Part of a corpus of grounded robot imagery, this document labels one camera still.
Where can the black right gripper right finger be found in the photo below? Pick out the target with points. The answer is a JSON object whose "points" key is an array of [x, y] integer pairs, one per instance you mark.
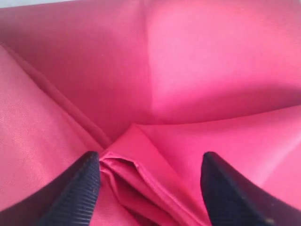
{"points": [[233, 200]]}

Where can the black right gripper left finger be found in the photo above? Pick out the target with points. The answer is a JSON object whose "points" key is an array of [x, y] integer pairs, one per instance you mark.
{"points": [[68, 200]]}

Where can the red paper table mat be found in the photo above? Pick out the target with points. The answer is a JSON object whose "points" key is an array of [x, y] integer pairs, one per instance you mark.
{"points": [[151, 86]]}

